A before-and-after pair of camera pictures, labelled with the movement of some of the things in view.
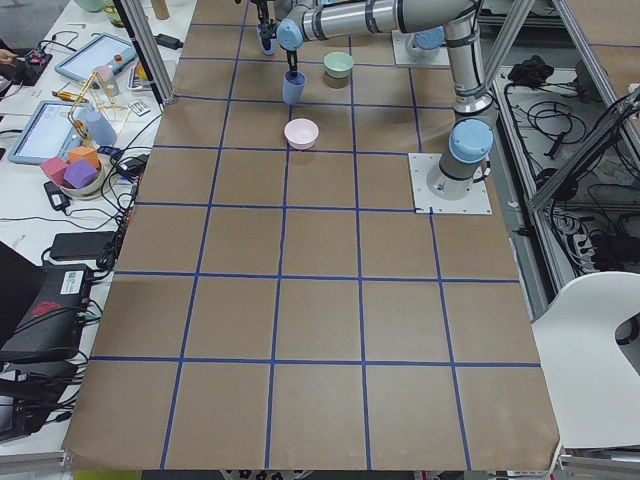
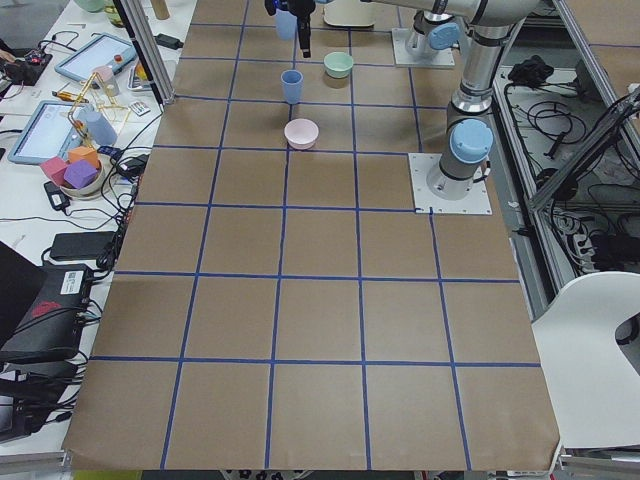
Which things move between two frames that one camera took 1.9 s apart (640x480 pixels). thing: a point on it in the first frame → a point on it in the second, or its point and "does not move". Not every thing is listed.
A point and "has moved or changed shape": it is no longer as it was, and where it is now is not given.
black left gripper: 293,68 → 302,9
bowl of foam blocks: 80,175 does not move
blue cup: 293,87 does not move
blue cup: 273,43 has moved or changed shape
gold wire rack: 97,91 does not move
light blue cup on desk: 99,128 does not move
